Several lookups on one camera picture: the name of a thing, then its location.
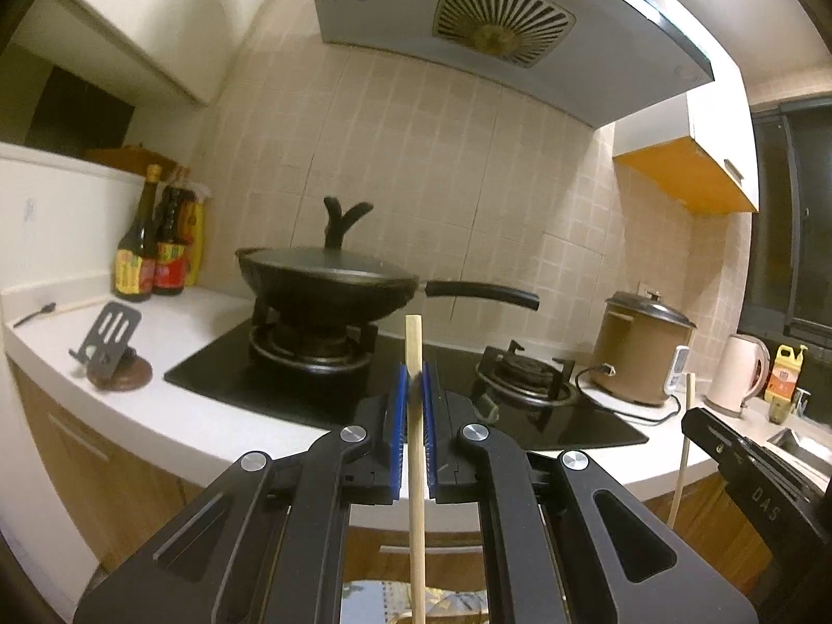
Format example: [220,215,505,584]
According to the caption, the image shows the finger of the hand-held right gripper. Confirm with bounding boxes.
[681,406,832,624]

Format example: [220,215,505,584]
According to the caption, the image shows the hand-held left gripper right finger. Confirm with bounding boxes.
[421,365,758,624]

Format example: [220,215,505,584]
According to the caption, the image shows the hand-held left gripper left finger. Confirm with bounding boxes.
[73,367,410,624]

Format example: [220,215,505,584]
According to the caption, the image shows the wooden chopstick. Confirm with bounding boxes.
[404,315,430,624]
[668,373,696,529]

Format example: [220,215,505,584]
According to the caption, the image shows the steel sink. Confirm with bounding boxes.
[767,425,832,475]

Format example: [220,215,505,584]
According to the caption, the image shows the yellow oil bottle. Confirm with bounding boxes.
[763,344,809,423]

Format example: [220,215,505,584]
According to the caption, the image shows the white electric kettle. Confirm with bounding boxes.
[706,333,771,417]

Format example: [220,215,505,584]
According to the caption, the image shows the black wok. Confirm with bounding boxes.
[235,245,540,326]

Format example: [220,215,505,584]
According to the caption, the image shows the brown rice cooker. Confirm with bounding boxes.
[588,289,698,407]

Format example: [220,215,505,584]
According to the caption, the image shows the black gas stove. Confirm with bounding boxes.
[164,318,651,449]

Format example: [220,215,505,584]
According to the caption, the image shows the white countertop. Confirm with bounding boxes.
[0,279,716,534]

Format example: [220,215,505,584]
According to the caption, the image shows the dark window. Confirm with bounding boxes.
[737,97,832,348]

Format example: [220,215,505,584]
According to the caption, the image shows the brown round coaster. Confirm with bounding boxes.
[87,351,153,392]

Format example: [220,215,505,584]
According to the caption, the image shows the dark sauce bottle red label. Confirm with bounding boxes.
[154,169,198,296]

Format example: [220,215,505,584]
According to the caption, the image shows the wooden base cabinets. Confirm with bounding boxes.
[13,370,781,599]

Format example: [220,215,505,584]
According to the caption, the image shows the grey phone stand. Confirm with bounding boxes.
[69,302,142,378]

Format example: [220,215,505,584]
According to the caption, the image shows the dark sauce bottle yellow label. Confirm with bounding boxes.
[115,164,160,303]

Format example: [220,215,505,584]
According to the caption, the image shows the small black spoon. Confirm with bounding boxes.
[13,302,56,328]

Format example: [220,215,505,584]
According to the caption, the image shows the white range hood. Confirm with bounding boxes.
[305,0,716,127]

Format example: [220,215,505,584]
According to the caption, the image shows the black power cable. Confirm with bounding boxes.
[575,364,680,426]

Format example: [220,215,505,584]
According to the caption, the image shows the wok lid with black handle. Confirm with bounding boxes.
[237,197,417,287]

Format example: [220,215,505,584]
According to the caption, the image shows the white orange wall cabinet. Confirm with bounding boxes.
[612,94,760,214]

